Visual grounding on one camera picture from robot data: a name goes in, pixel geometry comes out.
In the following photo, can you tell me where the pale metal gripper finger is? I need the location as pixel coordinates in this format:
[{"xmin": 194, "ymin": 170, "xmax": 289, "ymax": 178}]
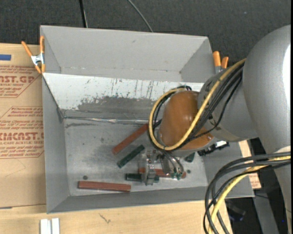
[
  {"xmin": 137, "ymin": 152, "xmax": 148, "ymax": 174},
  {"xmin": 145, "ymin": 164, "xmax": 158, "ymax": 186}
]

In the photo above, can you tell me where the red-brown flat block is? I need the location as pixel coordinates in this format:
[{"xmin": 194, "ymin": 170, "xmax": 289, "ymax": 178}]
[
  {"xmin": 78, "ymin": 180, "xmax": 132, "ymax": 193},
  {"xmin": 111, "ymin": 123, "xmax": 149, "ymax": 156},
  {"xmin": 137, "ymin": 167, "xmax": 187, "ymax": 179}
]

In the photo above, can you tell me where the grey metal bin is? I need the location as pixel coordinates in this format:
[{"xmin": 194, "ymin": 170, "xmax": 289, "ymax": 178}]
[{"xmin": 40, "ymin": 25, "xmax": 255, "ymax": 214}]

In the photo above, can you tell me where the black cylinder on white bracket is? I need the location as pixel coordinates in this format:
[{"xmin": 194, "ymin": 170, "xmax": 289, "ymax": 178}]
[{"xmin": 197, "ymin": 140, "xmax": 230, "ymax": 157}]

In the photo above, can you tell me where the brown cardboard board, red print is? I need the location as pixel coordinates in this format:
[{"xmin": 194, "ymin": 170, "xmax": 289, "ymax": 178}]
[{"xmin": 0, "ymin": 42, "xmax": 261, "ymax": 210}]

